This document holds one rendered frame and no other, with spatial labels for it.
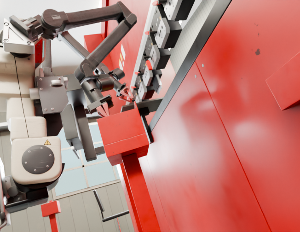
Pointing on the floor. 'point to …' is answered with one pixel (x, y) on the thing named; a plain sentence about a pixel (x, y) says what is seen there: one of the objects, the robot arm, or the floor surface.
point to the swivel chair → (111, 216)
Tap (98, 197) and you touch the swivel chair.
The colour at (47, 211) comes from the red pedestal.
